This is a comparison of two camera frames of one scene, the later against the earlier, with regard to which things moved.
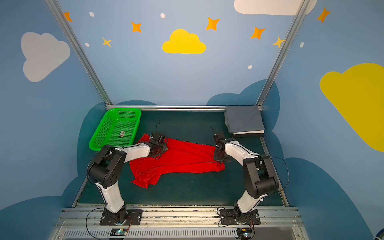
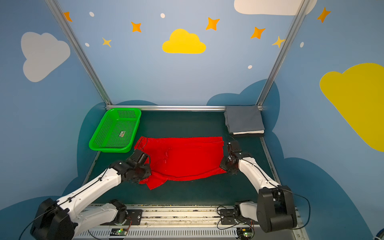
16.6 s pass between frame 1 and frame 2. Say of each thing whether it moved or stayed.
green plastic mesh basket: stayed
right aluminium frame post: stayed
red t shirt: moved
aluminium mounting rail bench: stayed
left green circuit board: stayed
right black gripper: moved
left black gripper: moved
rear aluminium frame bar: stayed
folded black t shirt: stayed
